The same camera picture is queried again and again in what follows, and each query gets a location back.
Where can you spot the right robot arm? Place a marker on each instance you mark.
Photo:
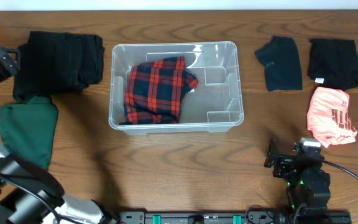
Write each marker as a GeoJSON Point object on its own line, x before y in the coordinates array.
{"type": "Point", "coordinates": [307, 184]}

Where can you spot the black folded garment with tag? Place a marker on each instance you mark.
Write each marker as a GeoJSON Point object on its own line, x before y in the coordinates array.
{"type": "Point", "coordinates": [333, 63]}

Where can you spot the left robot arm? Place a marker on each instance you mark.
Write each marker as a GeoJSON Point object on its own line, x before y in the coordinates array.
{"type": "Point", "coordinates": [30, 194]}

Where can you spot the red plaid flannel shirt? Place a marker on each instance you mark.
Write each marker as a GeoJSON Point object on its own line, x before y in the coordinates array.
{"type": "Point", "coordinates": [155, 91]}

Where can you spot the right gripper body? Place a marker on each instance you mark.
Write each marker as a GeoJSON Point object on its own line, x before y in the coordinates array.
{"type": "Point", "coordinates": [284, 168]}

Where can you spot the clear plastic storage bin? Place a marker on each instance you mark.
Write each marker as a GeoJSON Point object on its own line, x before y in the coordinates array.
{"type": "Point", "coordinates": [214, 106]}

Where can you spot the small black folded garment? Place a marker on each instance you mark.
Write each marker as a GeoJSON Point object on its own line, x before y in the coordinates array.
{"type": "Point", "coordinates": [281, 62]}

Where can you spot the pink printed t-shirt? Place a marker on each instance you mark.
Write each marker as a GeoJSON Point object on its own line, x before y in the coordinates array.
{"type": "Point", "coordinates": [328, 117]}

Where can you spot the dark green folded garment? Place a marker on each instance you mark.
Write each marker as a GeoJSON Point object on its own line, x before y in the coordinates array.
{"type": "Point", "coordinates": [27, 129]}

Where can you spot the black mounting rail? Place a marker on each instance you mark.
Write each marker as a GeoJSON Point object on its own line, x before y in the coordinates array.
{"type": "Point", "coordinates": [248, 217]}

